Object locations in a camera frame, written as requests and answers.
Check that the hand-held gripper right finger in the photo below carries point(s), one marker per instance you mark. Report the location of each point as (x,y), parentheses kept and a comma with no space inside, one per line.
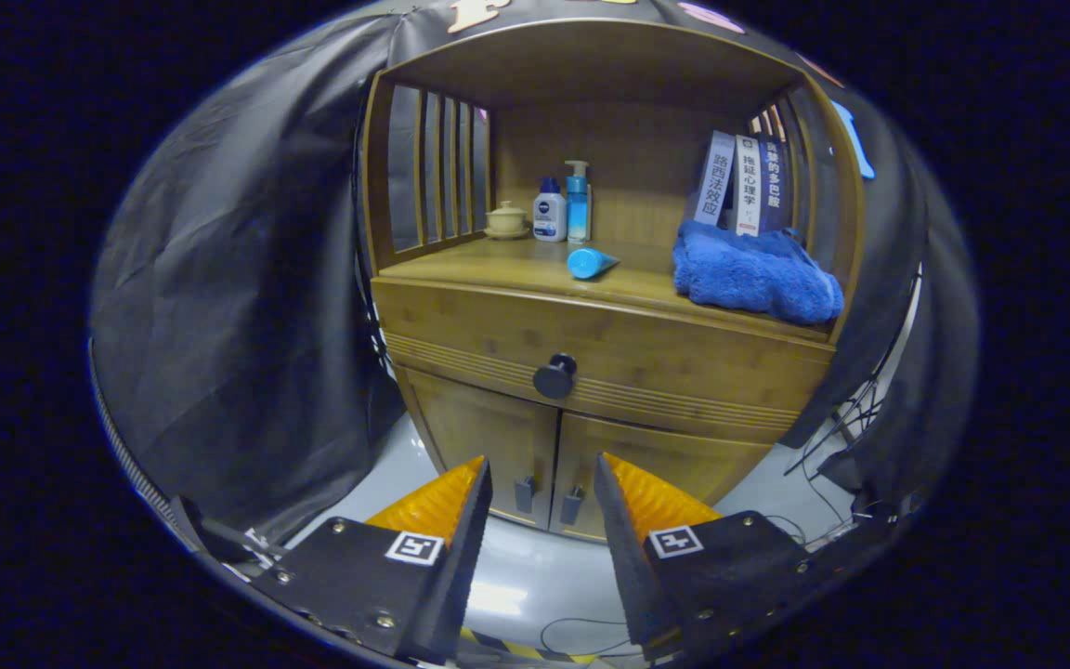
(619,557)

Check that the white lotion bottle blue cap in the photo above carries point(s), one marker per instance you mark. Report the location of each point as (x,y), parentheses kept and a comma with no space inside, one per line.
(549,218)

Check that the wooden countertop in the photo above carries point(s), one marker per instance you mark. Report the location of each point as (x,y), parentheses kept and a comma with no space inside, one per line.
(516,265)

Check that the wooden cabinet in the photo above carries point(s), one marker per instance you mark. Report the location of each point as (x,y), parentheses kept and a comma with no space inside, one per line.
(591,65)

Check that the cream lidded teacup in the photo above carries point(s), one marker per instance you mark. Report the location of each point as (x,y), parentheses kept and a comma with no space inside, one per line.
(506,221)

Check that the dark blue book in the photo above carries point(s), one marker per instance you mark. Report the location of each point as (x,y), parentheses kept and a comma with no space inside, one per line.
(774,181)

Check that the grey book white spine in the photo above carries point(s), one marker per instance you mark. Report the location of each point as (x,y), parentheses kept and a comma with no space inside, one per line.
(714,181)

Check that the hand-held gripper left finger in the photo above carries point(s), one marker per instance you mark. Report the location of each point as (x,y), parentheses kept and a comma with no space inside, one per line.
(465,567)

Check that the black backdrop cloth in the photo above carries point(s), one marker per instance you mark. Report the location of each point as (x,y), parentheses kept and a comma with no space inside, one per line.
(219,279)

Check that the yellow black hazard tape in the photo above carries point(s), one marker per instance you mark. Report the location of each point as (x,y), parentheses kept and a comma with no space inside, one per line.
(516,648)

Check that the blue squeeze tube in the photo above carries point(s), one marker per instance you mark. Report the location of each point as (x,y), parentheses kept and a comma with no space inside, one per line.
(589,263)

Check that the blue folded towel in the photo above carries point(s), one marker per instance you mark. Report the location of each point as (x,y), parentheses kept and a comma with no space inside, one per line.
(753,274)

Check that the wooden drawer with black knob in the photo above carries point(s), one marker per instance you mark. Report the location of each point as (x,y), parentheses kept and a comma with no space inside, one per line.
(684,362)

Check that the wooden cabinet door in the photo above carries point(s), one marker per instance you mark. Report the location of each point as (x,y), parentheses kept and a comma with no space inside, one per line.
(479,437)
(674,460)

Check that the blue pump bottle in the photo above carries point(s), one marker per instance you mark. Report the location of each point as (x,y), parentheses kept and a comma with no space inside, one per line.
(578,209)

